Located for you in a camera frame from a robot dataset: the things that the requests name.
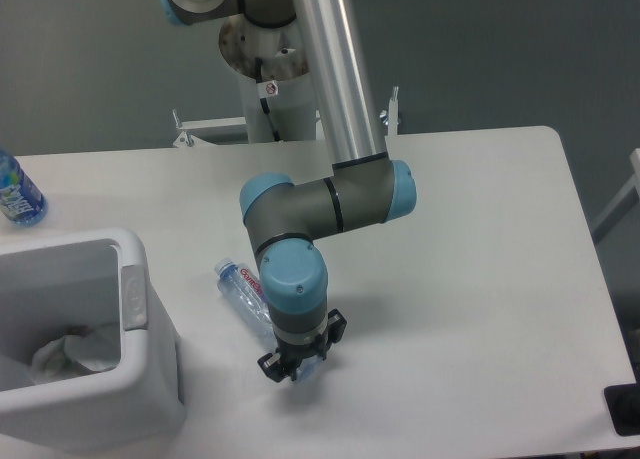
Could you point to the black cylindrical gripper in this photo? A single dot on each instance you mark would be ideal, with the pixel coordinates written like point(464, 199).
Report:
point(294, 348)

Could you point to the clear Ganten water bottle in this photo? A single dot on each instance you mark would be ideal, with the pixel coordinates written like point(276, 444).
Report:
point(242, 291)

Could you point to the white green paper wrapper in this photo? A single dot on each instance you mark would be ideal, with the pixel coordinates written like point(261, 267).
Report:
point(96, 351)

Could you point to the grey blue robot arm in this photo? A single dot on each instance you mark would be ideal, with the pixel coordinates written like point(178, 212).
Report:
point(284, 219)

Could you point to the white plastic trash can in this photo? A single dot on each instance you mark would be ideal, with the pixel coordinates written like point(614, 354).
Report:
point(68, 285)

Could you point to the crumpled paper trash in bin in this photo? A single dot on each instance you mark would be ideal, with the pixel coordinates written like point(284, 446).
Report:
point(50, 363)

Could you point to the blue labelled water bottle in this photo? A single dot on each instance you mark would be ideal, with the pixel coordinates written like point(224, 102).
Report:
point(22, 203)

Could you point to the black device at table corner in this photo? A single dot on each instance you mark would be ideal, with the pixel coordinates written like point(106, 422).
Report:
point(623, 405)

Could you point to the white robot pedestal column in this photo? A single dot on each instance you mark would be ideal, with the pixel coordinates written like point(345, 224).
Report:
point(275, 85)

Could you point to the white frame at right edge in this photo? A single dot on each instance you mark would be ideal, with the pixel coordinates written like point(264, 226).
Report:
point(621, 203)

